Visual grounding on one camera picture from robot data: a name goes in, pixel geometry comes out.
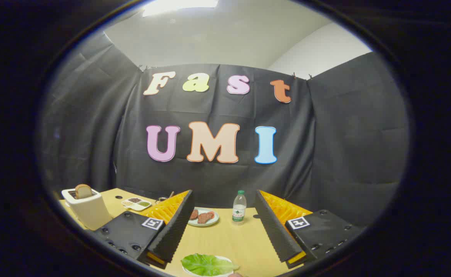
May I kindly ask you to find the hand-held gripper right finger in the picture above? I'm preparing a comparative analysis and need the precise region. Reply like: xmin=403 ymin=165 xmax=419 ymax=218
xmin=254 ymin=189 xmax=364 ymax=270

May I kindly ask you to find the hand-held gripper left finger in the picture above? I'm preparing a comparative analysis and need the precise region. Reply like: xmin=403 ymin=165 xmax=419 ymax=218
xmin=91 ymin=189 xmax=195 ymax=270

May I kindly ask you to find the green lettuce leaf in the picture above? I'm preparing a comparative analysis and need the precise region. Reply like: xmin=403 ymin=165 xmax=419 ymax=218
xmin=181 ymin=253 xmax=240 ymax=277

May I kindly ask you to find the plain bread slice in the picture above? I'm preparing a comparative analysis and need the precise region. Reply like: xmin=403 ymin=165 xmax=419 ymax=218
xmin=75 ymin=184 xmax=93 ymax=199

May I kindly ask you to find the pale green plate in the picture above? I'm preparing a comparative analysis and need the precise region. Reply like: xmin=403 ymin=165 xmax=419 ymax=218
xmin=188 ymin=207 xmax=220 ymax=227

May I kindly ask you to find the clear water bottle green cap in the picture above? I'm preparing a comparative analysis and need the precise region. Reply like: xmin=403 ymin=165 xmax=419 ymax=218
xmin=232 ymin=190 xmax=247 ymax=223

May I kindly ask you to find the white divided condiment dish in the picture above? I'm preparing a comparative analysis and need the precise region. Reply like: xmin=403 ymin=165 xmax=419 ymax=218
xmin=121 ymin=197 xmax=152 ymax=211

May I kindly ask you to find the white square plate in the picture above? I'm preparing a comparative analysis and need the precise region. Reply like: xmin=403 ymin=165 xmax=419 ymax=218
xmin=182 ymin=255 xmax=234 ymax=277

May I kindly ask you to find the white toaster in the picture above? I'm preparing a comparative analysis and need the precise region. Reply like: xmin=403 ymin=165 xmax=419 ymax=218
xmin=61 ymin=187 xmax=113 ymax=230

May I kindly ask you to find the black backdrop cloth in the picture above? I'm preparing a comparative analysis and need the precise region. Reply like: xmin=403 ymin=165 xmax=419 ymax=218
xmin=39 ymin=33 xmax=410 ymax=231

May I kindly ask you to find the ceiling light panel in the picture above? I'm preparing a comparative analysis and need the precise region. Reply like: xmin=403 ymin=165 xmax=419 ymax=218
xmin=143 ymin=0 xmax=219 ymax=18

